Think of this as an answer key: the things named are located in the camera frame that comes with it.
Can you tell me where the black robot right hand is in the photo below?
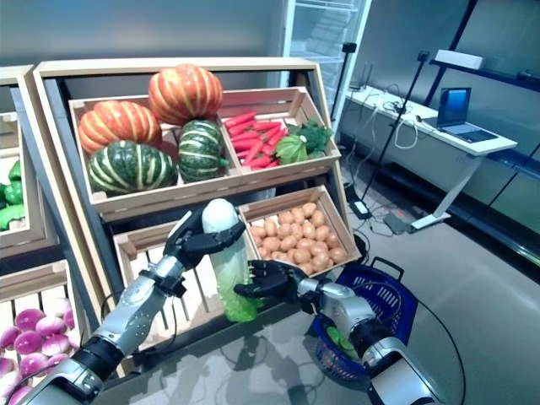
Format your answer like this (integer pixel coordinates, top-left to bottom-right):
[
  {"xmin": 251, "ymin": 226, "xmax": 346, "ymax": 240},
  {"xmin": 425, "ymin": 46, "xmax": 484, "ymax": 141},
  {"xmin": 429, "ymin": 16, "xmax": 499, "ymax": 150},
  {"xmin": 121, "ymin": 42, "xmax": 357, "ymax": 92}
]
[{"xmin": 233, "ymin": 259, "xmax": 309, "ymax": 305}]

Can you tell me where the white desk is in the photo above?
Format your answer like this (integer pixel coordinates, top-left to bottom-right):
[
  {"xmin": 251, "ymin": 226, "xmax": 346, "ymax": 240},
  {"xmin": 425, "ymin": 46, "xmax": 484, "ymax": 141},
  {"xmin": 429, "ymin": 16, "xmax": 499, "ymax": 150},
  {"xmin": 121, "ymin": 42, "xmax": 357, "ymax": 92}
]
[{"xmin": 343, "ymin": 86, "xmax": 519, "ymax": 231}]

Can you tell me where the wooden pepper crate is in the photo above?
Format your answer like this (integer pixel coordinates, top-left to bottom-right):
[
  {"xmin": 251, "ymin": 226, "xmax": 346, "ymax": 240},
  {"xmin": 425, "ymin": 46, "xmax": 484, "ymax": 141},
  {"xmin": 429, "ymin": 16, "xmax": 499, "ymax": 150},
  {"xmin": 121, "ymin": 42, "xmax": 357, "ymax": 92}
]
[{"xmin": 0, "ymin": 111, "xmax": 47, "ymax": 248}]

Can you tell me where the white cable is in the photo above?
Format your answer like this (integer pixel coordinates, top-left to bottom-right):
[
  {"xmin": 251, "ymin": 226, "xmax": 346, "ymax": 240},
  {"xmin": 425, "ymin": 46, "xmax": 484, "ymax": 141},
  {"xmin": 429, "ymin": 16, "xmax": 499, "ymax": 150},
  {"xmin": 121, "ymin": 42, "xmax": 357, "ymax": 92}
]
[{"xmin": 394, "ymin": 107, "xmax": 419, "ymax": 149}]

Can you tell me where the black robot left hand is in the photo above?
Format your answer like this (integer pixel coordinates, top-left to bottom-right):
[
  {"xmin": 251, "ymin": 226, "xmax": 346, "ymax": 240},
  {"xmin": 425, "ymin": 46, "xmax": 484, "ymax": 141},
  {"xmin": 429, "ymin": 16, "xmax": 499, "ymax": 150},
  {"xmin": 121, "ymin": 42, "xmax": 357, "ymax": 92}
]
[{"xmin": 162, "ymin": 208, "xmax": 246, "ymax": 271}]

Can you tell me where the dark green leafy vegetable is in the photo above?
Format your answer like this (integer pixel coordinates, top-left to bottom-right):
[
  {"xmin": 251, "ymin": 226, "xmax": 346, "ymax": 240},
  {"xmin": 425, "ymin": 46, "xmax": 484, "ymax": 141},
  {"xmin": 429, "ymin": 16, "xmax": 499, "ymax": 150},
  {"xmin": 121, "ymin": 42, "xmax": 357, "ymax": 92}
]
[{"xmin": 289, "ymin": 118, "xmax": 334, "ymax": 159}]

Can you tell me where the glass door refrigerator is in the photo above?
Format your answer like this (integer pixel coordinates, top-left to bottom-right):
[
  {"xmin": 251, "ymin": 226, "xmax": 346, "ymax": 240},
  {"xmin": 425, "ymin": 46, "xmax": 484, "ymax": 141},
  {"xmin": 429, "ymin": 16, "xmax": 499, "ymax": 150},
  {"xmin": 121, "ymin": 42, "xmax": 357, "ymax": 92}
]
[{"xmin": 281, "ymin": 0, "xmax": 372, "ymax": 123}]

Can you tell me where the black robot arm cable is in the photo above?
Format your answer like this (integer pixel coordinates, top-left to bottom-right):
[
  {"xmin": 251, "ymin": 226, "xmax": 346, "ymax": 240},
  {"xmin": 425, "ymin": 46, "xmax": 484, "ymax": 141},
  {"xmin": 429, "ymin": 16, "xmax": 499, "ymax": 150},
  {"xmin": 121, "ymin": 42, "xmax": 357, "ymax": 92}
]
[{"xmin": 414, "ymin": 294, "xmax": 467, "ymax": 405}]

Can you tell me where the wooden turnip crate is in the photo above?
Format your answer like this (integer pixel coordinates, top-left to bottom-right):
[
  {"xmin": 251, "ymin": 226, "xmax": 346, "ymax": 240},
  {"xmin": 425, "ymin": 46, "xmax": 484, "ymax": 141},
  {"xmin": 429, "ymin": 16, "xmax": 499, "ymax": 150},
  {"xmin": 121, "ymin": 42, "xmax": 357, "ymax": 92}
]
[{"xmin": 0, "ymin": 259, "xmax": 92, "ymax": 405}]

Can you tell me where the wooden potato crate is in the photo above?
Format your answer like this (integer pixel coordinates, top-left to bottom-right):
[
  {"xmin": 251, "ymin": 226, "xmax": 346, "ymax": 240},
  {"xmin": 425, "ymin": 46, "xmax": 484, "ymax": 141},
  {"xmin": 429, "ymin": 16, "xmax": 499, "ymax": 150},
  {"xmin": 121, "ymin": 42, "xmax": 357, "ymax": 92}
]
[{"xmin": 238, "ymin": 184, "xmax": 363, "ymax": 279}]

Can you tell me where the black tripod sensor stand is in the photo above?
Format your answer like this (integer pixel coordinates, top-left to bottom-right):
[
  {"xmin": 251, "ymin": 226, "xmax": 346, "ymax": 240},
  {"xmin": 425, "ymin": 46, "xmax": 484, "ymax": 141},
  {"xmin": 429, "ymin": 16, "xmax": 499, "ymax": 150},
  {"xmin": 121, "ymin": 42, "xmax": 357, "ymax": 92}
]
[
  {"xmin": 331, "ymin": 41, "xmax": 359, "ymax": 123},
  {"xmin": 359, "ymin": 49, "xmax": 431, "ymax": 202}
]

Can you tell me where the blue plastic shopping basket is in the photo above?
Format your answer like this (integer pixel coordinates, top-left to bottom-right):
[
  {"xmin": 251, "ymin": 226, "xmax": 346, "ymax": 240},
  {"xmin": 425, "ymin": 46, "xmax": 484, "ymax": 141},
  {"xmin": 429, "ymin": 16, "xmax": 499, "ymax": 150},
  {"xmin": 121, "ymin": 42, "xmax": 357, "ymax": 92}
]
[{"xmin": 311, "ymin": 256, "xmax": 419, "ymax": 379}]

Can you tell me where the small green striped pumpkin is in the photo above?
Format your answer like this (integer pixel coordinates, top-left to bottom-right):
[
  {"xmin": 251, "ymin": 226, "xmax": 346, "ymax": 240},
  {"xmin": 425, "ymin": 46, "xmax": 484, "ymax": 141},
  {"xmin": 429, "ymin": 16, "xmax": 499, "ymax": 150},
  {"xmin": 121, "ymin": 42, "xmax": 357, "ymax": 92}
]
[{"xmin": 178, "ymin": 120, "xmax": 231, "ymax": 183}]

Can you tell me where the wooden pumpkin crate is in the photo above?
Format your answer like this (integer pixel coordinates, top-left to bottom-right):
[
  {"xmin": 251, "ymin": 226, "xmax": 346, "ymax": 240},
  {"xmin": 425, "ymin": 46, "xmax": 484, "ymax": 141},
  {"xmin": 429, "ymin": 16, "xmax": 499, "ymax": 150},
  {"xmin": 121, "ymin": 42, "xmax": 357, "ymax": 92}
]
[{"xmin": 68, "ymin": 94, "xmax": 244, "ymax": 216}]

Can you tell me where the napa cabbage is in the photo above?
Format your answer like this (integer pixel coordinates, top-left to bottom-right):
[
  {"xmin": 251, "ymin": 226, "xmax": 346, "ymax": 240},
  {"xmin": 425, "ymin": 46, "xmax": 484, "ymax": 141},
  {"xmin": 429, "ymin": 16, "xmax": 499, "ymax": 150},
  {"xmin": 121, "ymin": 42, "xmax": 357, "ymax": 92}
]
[
  {"xmin": 201, "ymin": 197, "xmax": 259, "ymax": 324},
  {"xmin": 327, "ymin": 327, "xmax": 359, "ymax": 359}
]

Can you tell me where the open laptop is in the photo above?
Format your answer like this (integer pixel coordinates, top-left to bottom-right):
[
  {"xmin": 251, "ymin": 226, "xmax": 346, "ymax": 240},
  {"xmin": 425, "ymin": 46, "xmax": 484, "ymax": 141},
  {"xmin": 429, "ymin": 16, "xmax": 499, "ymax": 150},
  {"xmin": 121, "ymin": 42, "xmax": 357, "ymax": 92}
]
[{"xmin": 423, "ymin": 87, "xmax": 500, "ymax": 143}]

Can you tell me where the grey power strip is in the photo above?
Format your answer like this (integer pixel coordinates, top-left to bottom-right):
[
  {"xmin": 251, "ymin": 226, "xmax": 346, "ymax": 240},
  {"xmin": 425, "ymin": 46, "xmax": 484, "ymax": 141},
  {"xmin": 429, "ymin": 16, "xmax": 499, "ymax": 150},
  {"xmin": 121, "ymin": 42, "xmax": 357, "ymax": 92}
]
[{"xmin": 383, "ymin": 210, "xmax": 413, "ymax": 233}]

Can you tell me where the purple turnip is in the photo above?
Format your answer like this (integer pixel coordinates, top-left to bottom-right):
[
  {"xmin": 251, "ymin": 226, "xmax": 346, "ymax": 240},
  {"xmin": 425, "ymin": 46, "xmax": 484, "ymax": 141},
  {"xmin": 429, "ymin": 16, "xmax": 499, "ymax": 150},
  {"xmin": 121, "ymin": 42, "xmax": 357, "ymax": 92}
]
[
  {"xmin": 35, "ymin": 316, "xmax": 67, "ymax": 338},
  {"xmin": 13, "ymin": 331, "xmax": 43, "ymax": 355},
  {"xmin": 0, "ymin": 327, "xmax": 20, "ymax": 351},
  {"xmin": 14, "ymin": 308, "xmax": 46, "ymax": 332},
  {"xmin": 19, "ymin": 353, "xmax": 50, "ymax": 379},
  {"xmin": 41, "ymin": 335, "xmax": 71, "ymax": 358}
]

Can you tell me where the blue metal rack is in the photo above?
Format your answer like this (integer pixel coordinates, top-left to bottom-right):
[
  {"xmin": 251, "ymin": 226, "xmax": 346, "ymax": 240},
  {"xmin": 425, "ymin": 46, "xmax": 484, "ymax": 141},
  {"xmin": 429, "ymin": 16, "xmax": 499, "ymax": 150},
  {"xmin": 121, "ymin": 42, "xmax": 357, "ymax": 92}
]
[{"xmin": 425, "ymin": 0, "xmax": 540, "ymax": 111}]

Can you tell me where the round green cabbage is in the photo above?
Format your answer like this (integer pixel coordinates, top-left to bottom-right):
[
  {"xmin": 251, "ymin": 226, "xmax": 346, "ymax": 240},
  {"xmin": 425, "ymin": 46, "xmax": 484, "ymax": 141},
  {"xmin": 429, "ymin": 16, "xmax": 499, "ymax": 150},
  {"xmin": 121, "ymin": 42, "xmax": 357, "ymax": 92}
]
[{"xmin": 273, "ymin": 133, "xmax": 308, "ymax": 165}]

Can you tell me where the wooden vegetable display stand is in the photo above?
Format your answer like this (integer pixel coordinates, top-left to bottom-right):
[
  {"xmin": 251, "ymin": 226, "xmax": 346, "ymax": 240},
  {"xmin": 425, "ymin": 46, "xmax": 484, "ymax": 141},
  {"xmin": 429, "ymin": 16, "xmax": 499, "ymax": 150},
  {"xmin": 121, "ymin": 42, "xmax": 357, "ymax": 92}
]
[
  {"xmin": 0, "ymin": 65, "xmax": 60, "ymax": 275},
  {"xmin": 32, "ymin": 57, "xmax": 364, "ymax": 381}
]

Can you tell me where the wooden carrot crate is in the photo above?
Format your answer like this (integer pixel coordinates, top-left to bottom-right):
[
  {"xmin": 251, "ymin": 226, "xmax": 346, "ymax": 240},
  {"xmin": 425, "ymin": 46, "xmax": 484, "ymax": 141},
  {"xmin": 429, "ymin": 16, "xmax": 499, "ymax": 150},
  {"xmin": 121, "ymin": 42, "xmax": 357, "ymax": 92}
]
[{"xmin": 217, "ymin": 86, "xmax": 342, "ymax": 189}]

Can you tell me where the black router with antennas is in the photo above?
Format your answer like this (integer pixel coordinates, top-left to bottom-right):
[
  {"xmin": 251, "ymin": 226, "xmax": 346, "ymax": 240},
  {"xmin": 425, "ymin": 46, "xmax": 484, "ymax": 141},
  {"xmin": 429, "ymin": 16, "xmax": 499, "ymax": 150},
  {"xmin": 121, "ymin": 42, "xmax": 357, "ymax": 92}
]
[{"xmin": 348, "ymin": 61, "xmax": 377, "ymax": 92}]

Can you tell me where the white flat box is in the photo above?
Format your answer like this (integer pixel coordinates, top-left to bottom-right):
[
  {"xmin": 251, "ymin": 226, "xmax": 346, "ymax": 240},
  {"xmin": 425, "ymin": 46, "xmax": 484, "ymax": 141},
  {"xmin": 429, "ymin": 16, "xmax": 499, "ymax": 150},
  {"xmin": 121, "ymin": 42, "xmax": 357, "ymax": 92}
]
[{"xmin": 434, "ymin": 49, "xmax": 485, "ymax": 71}]

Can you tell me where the wooden cabbage crate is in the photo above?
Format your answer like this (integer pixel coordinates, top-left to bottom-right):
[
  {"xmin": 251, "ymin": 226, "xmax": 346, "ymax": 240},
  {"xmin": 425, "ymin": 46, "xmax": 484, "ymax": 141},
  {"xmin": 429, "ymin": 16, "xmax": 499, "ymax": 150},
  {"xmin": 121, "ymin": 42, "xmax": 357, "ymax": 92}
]
[{"xmin": 112, "ymin": 219, "xmax": 271, "ymax": 354}]

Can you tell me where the orange striped pumpkin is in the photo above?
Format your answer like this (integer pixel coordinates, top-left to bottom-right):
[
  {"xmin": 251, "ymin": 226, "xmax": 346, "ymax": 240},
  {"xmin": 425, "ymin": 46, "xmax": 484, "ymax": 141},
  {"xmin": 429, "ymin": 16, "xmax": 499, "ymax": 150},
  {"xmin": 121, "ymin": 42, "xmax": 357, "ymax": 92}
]
[
  {"xmin": 78, "ymin": 100, "xmax": 163, "ymax": 155},
  {"xmin": 148, "ymin": 63, "xmax": 224, "ymax": 127}
]

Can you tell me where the large green striped pumpkin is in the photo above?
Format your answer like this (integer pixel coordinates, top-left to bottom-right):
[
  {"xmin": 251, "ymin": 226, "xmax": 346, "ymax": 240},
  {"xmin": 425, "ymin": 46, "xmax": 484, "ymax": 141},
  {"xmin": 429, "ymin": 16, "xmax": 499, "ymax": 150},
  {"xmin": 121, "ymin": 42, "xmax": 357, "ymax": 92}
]
[{"xmin": 88, "ymin": 140, "xmax": 179, "ymax": 197}]

